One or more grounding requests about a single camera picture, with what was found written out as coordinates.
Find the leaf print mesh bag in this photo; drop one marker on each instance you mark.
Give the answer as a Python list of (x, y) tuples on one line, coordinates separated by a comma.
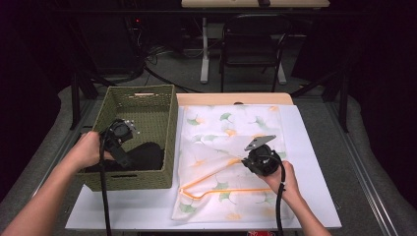
[(246, 118)]

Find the light wooden desk white legs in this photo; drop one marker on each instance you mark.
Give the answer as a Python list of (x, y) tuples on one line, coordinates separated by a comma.
[(205, 49)]

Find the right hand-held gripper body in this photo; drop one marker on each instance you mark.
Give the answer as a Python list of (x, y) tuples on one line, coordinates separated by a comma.
[(262, 160)]

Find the red object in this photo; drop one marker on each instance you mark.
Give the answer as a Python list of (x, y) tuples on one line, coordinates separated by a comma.
[(260, 233)]

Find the black cloth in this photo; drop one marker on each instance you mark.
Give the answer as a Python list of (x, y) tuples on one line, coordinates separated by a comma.
[(147, 157)]

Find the person's left hand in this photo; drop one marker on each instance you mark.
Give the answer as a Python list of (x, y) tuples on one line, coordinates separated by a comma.
[(87, 150)]

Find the green woven basket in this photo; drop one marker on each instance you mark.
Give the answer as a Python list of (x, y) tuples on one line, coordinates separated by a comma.
[(154, 108)]

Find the dark item on desk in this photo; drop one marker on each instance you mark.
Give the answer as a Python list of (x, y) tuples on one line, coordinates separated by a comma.
[(264, 2)]

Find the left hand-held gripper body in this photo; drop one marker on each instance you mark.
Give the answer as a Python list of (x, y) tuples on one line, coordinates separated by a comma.
[(121, 132)]

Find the white board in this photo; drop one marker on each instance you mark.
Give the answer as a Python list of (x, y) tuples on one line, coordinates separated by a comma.
[(311, 147)]

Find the person's right hand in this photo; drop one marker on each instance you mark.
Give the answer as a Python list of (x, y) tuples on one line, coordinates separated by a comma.
[(288, 183)]

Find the black folding chair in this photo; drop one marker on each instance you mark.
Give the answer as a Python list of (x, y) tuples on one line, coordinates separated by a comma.
[(249, 42)]

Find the black metal stand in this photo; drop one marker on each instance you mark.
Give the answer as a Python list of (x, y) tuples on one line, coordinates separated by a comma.
[(75, 105), (343, 105)]

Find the aluminium rail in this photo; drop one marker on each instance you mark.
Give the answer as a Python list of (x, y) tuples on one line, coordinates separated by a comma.
[(360, 170), (36, 193)]

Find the black equipment with red light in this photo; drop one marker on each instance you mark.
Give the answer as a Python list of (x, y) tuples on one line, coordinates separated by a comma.
[(136, 32)]

